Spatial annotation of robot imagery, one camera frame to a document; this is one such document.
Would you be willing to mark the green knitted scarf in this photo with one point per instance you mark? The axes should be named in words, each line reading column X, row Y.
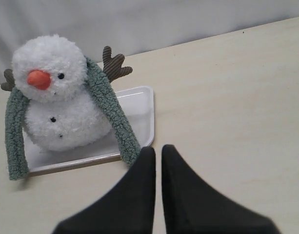
column 99, row 88

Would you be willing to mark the white backdrop curtain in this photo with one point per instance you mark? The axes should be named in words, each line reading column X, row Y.
column 131, row 26

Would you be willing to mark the white rectangular plastic tray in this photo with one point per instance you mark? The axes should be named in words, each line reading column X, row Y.
column 137, row 104

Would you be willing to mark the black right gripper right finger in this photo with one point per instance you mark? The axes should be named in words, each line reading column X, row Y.
column 192, row 206

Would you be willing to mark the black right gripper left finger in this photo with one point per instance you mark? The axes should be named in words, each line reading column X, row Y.
column 128, row 208

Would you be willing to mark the white plush snowman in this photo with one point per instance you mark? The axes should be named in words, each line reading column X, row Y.
column 51, row 71

